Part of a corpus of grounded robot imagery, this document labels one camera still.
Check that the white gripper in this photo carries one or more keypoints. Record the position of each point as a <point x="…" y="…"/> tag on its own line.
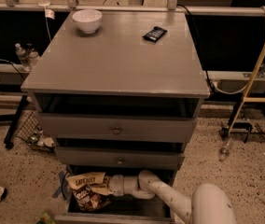
<point x="118" y="185"/>

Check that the brown chip bag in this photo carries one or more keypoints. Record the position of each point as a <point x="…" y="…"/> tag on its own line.
<point x="87" y="200"/>

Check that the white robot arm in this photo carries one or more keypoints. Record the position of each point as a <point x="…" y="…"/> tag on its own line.
<point x="208" y="204"/>

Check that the grey middle drawer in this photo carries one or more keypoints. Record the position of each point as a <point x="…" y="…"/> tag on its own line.
<point x="120" y="158"/>

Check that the grey open bottom drawer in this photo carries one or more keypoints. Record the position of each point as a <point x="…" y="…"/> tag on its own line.
<point x="121" y="210"/>

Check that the grey top drawer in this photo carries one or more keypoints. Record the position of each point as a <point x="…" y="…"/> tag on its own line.
<point x="117" y="128"/>

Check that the grey wooden drawer cabinet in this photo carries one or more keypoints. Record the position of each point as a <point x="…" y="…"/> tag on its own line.
<point x="116" y="72"/>

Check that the blue tape cross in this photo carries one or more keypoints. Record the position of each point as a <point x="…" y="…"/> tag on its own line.
<point x="63" y="186"/>

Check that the green snack packet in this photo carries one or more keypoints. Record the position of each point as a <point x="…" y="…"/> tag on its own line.
<point x="45" y="219"/>

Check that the black metal stand leg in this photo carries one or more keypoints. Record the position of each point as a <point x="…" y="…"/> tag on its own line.
<point x="8" y="139"/>

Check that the plastic bottle on floor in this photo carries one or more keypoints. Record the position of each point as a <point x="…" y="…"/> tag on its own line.
<point x="224" y="151"/>

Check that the clear plastic water bottle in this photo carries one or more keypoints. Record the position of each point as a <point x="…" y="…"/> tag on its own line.
<point x="23" y="57"/>

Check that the dark candy bar wrapper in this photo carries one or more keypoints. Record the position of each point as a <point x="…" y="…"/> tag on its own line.
<point x="155" y="34"/>

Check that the white ceramic bowl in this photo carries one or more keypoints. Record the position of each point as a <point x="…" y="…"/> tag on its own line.
<point x="88" y="20"/>

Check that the white lamp fixture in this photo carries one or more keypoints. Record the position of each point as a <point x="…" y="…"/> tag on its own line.
<point x="49" y="13"/>

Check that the wire mesh basket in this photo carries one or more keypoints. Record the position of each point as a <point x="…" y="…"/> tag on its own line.
<point x="33" y="135"/>

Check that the yellow wooden ladder frame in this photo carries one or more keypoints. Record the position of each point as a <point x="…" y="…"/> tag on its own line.
<point x="245" y="98"/>

